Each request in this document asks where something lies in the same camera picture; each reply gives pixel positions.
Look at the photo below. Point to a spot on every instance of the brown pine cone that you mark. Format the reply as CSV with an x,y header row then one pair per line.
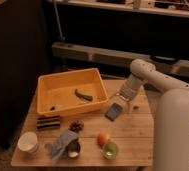
x,y
76,126

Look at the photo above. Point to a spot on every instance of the upper wooden shelf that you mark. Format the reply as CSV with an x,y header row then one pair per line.
x,y
136,6

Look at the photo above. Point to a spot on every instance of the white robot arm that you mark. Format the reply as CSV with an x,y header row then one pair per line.
x,y
171,123

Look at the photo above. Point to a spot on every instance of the blue grey cloth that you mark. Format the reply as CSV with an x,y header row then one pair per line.
x,y
57,148

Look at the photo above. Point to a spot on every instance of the black striped block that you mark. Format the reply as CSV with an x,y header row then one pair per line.
x,y
48,122

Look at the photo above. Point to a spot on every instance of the blue sponge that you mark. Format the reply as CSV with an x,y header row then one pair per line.
x,y
114,111

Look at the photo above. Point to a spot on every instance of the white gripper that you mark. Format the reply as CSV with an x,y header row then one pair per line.
x,y
128,91

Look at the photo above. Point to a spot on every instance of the metal shelf rail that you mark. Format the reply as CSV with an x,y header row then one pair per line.
x,y
116,58

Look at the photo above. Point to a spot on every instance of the green plastic cup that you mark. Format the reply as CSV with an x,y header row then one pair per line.
x,y
110,150

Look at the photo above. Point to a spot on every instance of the orange fruit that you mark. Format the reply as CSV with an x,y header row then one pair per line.
x,y
102,138

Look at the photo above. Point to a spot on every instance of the yellow plastic bin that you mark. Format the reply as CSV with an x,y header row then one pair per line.
x,y
58,90

